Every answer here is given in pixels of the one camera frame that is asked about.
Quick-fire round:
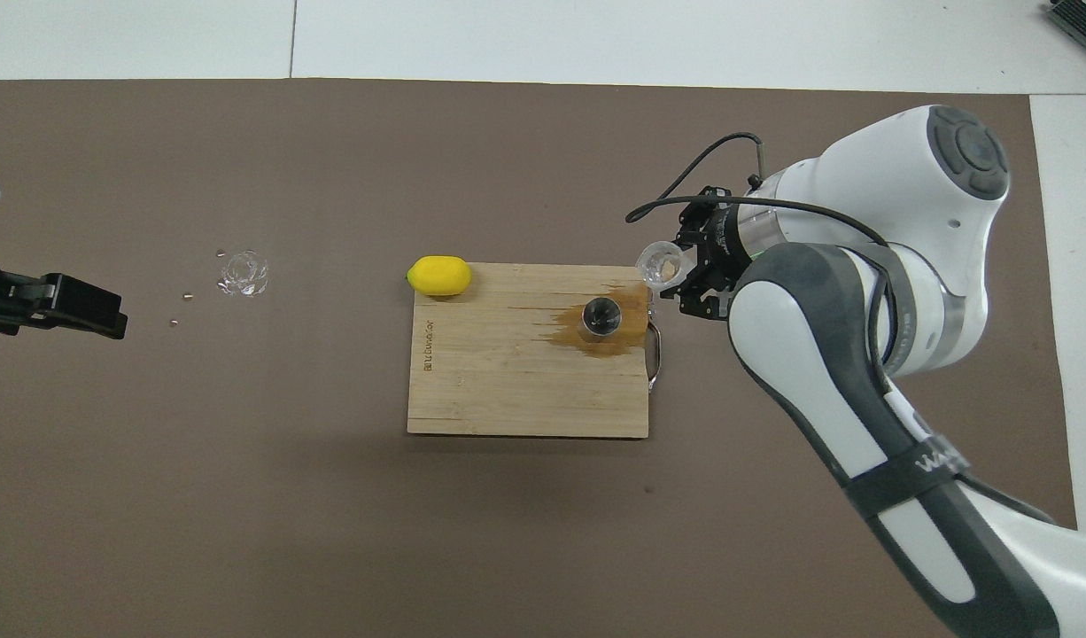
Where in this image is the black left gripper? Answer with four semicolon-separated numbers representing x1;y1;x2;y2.
0;237;128;341

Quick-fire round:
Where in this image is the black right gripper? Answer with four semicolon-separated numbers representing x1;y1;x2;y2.
675;187;753;321

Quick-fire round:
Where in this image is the small clear glass cup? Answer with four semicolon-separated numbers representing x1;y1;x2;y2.
635;240;696;289

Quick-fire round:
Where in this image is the steel double jigger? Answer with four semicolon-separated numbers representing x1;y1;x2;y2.
581;297;623;339

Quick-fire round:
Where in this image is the clear glass cup left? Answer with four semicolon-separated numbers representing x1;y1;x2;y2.
217;251;270;298

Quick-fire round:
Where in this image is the yellow lemon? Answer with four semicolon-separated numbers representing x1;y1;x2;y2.
407;255;473;297

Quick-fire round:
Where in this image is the brown table mat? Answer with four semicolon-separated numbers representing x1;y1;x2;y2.
0;78;1086;638

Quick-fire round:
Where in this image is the grey ribbed device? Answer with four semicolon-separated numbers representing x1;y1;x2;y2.
1043;0;1086;67

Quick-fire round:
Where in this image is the wooden cutting board, metal handle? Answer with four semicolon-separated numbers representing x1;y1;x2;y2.
407;263;663;440

